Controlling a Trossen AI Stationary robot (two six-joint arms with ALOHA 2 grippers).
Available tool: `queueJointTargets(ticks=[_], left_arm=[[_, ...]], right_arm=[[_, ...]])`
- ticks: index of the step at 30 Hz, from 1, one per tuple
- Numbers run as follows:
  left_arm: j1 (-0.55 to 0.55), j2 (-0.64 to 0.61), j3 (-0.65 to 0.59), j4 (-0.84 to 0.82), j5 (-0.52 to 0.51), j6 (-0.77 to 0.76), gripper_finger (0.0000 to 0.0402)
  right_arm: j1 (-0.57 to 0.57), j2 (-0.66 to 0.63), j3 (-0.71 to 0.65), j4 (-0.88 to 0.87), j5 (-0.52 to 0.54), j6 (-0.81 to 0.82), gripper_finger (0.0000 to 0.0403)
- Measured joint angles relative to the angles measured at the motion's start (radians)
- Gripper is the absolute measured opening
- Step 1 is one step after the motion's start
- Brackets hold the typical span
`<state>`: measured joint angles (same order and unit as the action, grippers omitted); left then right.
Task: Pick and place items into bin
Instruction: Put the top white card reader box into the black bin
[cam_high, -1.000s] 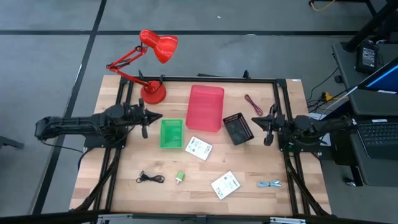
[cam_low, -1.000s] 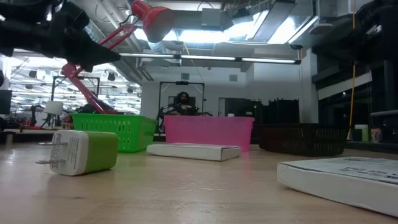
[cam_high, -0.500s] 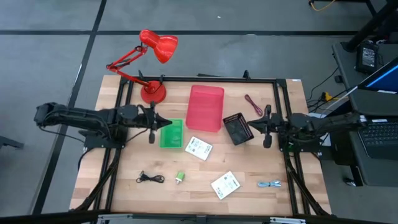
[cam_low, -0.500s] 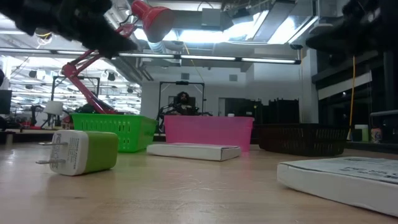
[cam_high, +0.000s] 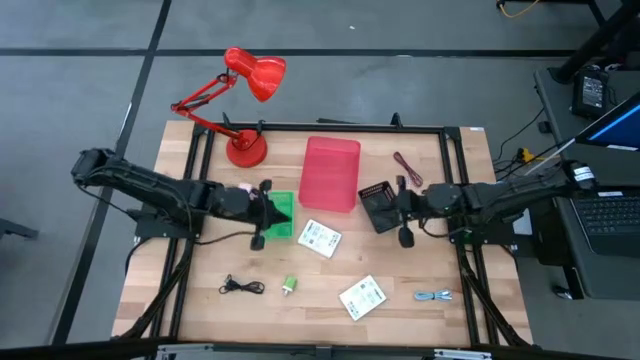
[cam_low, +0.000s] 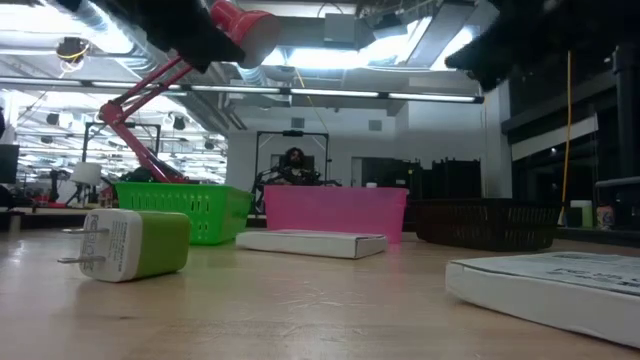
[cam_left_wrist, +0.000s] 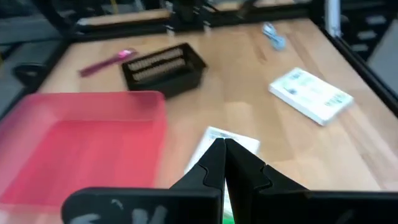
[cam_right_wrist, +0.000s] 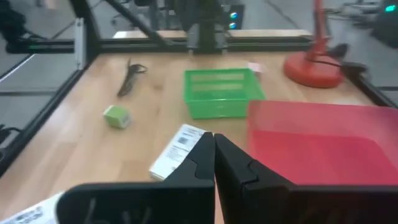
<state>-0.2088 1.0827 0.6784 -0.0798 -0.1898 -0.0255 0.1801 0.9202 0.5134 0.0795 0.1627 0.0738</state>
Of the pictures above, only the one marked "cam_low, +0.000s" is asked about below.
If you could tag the pink plastic bin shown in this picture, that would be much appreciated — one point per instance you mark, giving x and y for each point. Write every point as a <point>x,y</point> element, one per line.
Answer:
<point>335,210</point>

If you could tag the black cabinets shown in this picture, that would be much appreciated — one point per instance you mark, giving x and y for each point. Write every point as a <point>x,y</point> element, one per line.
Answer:
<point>445,177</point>

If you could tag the black power adapter box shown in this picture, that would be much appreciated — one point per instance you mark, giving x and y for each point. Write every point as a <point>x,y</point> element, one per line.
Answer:
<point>485,225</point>

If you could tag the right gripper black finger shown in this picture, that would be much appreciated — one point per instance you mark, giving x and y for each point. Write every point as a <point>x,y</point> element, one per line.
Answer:
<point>505,45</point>

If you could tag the white shaded lamp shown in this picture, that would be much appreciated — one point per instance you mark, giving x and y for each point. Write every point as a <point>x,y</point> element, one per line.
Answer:
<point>86,173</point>

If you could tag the small plain white cardboard box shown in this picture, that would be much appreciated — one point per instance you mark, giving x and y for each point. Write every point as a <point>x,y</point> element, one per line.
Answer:
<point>300,244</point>

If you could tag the person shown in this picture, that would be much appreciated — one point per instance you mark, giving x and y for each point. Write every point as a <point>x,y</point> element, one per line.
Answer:
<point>296,159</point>

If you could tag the black robot rig frame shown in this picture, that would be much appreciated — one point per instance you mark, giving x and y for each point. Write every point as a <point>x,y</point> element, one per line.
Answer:
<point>257,160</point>

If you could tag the red desk lamp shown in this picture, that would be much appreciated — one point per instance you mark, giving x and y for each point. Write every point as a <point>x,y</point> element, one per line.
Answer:
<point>250,30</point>

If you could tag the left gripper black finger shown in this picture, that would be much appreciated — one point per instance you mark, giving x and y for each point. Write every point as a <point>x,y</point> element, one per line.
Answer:
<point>195,35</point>

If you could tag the green plastic basket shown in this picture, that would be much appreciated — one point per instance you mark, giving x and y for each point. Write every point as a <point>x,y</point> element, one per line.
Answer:
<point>200,210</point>

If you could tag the large printed white cardboard box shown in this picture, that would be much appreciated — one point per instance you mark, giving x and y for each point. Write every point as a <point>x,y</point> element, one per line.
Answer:
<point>540,295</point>

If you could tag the long ceiling light strip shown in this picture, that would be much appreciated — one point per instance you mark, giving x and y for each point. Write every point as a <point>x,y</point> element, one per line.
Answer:
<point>330,93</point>

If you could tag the green white USB wall charger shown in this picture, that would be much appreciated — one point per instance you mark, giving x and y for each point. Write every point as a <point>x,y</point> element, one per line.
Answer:
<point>150,245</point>

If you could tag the black monitor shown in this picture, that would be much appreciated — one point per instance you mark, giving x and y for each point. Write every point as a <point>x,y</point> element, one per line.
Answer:
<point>8,163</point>

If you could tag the colourful printed cup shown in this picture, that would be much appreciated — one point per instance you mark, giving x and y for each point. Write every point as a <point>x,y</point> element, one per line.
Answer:
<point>604,217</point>

